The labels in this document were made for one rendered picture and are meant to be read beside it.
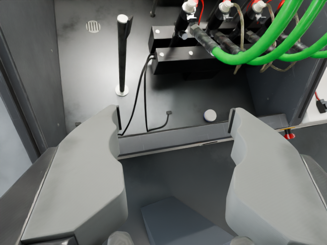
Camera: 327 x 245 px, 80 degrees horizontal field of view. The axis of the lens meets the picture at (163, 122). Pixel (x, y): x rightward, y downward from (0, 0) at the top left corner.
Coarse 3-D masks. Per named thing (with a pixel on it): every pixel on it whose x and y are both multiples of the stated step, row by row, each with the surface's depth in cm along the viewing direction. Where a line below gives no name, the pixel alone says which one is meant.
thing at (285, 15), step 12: (288, 0) 18; (300, 0) 17; (288, 12) 18; (276, 24) 19; (264, 36) 21; (276, 36) 20; (216, 48) 31; (252, 48) 23; (264, 48) 22; (228, 60) 28; (240, 60) 25
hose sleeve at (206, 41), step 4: (196, 32) 36; (200, 32) 35; (204, 32) 35; (196, 36) 36; (200, 36) 34; (204, 36) 34; (208, 36) 34; (200, 40) 34; (204, 40) 33; (208, 40) 33; (212, 40) 32; (204, 44) 33; (208, 44) 32; (212, 44) 32; (216, 44) 31; (208, 48) 32; (212, 48) 31; (220, 48) 32
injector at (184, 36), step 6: (180, 12) 40; (186, 12) 39; (192, 12) 39; (180, 18) 41; (186, 18) 40; (180, 24) 42; (186, 24) 42; (174, 30) 45; (180, 30) 44; (174, 36) 47; (180, 36) 44; (186, 36) 43; (174, 42) 49
